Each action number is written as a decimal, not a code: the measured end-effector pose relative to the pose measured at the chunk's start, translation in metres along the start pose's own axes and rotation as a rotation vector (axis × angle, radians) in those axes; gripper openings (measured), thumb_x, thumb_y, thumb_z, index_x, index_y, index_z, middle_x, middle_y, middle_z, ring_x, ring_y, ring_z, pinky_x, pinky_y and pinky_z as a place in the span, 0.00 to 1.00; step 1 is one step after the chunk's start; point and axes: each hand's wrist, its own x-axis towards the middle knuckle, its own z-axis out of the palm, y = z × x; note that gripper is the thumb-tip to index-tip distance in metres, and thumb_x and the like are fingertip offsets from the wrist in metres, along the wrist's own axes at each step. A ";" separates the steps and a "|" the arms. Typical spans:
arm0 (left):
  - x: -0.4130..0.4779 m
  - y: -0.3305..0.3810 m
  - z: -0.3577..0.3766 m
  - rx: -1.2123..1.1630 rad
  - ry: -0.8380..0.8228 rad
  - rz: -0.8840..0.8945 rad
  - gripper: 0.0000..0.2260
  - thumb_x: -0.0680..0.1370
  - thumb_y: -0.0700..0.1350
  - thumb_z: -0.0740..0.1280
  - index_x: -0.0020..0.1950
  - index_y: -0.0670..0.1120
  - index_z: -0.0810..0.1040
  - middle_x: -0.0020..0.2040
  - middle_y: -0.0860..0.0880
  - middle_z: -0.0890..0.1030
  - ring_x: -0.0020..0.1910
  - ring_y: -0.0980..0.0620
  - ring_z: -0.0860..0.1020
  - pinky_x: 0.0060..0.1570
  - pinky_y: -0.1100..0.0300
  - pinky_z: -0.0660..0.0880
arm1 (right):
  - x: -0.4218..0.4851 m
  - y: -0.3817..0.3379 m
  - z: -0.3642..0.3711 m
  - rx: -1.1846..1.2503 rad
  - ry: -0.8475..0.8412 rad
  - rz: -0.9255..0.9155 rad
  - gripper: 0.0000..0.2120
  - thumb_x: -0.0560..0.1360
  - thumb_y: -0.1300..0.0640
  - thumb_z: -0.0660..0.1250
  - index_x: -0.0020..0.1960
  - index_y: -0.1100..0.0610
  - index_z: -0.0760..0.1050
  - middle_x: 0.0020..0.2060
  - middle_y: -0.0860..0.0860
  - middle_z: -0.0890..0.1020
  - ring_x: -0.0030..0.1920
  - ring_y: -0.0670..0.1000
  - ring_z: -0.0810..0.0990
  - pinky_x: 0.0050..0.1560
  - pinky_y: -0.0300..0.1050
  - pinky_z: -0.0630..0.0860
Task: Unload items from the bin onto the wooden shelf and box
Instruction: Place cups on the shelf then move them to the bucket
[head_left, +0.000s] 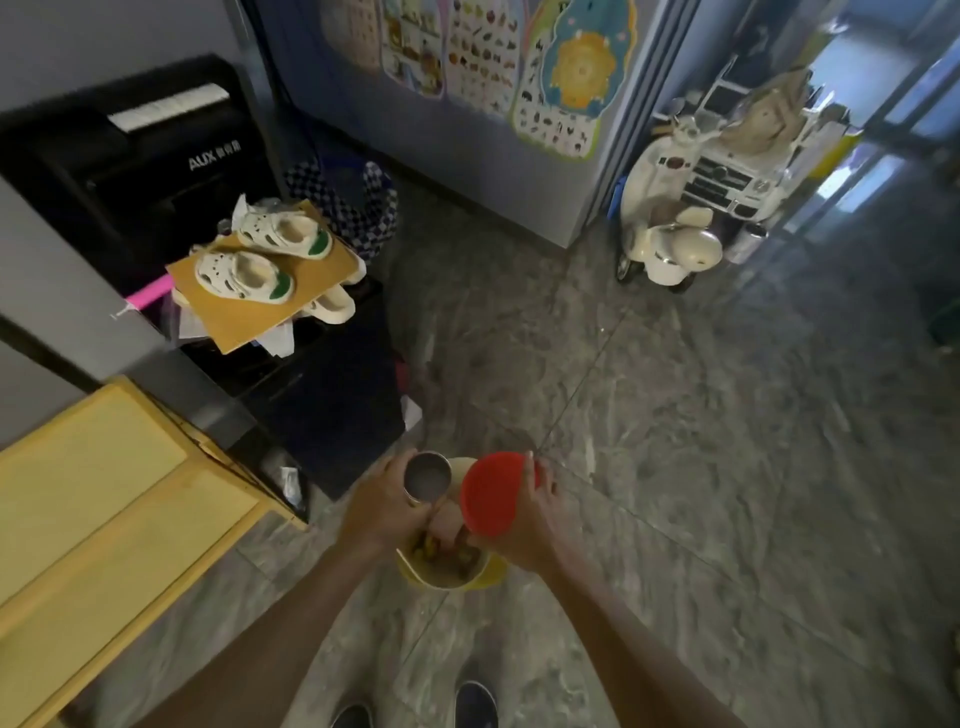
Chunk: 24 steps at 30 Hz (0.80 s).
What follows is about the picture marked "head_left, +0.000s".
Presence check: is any person's left hand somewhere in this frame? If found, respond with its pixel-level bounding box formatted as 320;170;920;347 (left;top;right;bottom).
337;448;444;561

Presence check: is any person's right shoe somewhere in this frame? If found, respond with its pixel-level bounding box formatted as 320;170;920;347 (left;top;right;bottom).
453;680;500;728

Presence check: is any person's right forearm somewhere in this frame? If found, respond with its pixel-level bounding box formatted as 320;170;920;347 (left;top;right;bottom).
539;554;748;728

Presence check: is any purple animal wall chart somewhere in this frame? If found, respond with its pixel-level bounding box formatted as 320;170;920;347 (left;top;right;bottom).
378;0;451;100

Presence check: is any beige cloth bag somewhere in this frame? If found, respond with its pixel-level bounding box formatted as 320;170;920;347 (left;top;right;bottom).
719;68;811;155

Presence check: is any red lidded cup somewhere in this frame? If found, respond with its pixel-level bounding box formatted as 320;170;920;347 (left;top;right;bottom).
458;451;543;538

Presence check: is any black air purifier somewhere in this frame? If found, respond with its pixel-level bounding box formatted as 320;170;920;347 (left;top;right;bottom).
0;53;283;294

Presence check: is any white paper sheet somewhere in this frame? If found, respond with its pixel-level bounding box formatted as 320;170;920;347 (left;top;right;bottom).
253;320;298;360

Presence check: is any brown cardboard sheet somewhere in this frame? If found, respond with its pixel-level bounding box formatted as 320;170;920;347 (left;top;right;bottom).
164;198;361;356

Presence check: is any grey metal flask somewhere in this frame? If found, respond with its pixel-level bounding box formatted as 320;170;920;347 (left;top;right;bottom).
723;221;770;265

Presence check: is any pink hand pump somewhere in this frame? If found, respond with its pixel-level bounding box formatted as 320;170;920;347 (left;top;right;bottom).
110;273;175;320

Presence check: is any white waste bin yellow base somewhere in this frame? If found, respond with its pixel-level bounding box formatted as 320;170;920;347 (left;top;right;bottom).
395;455;511;594

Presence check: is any person's left forearm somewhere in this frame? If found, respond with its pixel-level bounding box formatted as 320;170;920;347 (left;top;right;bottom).
134;539;410;728

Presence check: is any checkered fabric bag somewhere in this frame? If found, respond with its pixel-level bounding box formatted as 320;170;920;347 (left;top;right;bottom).
284;158;399;260

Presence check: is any white green-heeled child sandal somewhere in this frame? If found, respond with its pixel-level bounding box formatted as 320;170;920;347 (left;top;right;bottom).
193;248;296;306
233;196;334;262

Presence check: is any yellow tin can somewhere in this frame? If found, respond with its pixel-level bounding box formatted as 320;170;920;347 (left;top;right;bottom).
403;451;454;505

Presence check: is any yellow wooden small table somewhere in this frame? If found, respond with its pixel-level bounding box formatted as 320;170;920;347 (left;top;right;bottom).
0;374;309;728

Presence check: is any beige animal wall chart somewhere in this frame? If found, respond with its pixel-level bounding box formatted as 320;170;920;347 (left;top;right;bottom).
318;0;384;73

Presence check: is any black storage box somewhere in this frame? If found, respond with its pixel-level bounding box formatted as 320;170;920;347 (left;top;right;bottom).
179;277;410;500

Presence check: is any white toy car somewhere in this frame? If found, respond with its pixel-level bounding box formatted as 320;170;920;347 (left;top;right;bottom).
682;59;826;226

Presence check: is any light blue animal wall chart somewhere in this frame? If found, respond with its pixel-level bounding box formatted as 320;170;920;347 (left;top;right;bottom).
444;0;526;121

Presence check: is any person's right hand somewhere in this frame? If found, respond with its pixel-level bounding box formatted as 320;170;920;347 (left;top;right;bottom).
468;449;580;580

